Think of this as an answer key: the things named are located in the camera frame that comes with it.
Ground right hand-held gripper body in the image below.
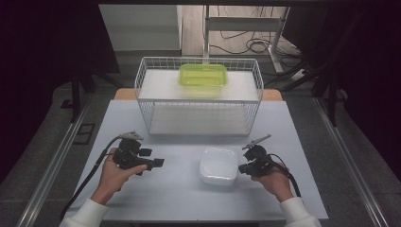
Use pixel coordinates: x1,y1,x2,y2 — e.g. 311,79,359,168
238,133,279,178

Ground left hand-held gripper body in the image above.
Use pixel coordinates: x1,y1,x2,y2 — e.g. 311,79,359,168
112,131,156,177

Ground white plastic container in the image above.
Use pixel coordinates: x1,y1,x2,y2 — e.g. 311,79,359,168
198,147,239,186

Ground white wire basket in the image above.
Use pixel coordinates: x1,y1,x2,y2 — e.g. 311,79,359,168
133,56,265,138

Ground green translucent plastic container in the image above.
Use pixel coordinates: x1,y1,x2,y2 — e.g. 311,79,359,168
178,62,229,98

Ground person's left hand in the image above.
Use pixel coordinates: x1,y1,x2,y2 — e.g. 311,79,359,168
90,150,148,206

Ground person's right hand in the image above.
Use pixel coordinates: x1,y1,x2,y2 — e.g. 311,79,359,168
251,165,295,203

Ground wooden table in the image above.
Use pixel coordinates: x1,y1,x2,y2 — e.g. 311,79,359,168
113,87,284,102

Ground black stand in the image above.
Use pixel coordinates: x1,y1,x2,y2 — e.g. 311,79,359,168
69,61,125,124
264,8,363,128

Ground white power strip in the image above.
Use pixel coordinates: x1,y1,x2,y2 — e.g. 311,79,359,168
288,68,307,82

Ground white cabinet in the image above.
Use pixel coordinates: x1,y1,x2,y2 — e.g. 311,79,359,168
97,4,184,59

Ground right hand-held gripper black cable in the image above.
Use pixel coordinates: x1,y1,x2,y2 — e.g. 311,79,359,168
267,152,303,199

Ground hand-held gripper black cable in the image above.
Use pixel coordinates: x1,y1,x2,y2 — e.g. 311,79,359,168
267,152,303,199
60,133,123,220

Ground left hand-held gripper black cable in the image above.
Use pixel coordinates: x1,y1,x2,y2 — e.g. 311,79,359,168
60,133,123,220

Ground aluminium rail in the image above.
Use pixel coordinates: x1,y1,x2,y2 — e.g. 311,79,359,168
15,94,93,227
311,96,392,227

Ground black cables on floor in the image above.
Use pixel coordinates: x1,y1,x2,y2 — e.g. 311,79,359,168
209,5,305,69

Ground white metal desk frame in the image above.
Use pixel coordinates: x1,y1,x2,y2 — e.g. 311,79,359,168
202,5,291,75

